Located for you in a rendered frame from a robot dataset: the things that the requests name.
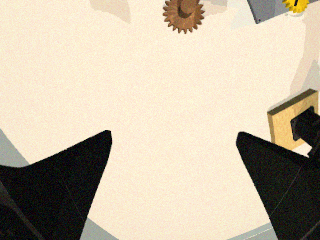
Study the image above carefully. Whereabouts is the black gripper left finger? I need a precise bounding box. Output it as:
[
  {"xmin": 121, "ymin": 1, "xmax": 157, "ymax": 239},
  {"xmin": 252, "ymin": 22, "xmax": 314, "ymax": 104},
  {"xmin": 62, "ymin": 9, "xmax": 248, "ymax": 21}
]
[{"xmin": 0, "ymin": 129, "xmax": 113, "ymax": 240}]

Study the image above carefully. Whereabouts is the yellow gear with black stripe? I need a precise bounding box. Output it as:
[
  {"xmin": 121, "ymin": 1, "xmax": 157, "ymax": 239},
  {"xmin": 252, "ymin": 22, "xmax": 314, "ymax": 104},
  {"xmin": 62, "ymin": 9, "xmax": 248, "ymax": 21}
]
[{"xmin": 283, "ymin": 0, "xmax": 309, "ymax": 13}]

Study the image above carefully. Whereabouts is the brown toothed gear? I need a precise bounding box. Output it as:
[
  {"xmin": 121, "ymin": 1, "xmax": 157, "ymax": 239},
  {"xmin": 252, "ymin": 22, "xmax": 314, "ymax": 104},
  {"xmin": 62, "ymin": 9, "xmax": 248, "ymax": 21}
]
[{"xmin": 161, "ymin": 0, "xmax": 205, "ymax": 33}]

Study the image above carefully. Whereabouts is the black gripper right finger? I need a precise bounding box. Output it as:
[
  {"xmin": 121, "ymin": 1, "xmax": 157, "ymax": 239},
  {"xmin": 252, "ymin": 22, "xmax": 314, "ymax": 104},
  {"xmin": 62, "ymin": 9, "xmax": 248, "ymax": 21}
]
[{"xmin": 236, "ymin": 132, "xmax": 320, "ymax": 240}]

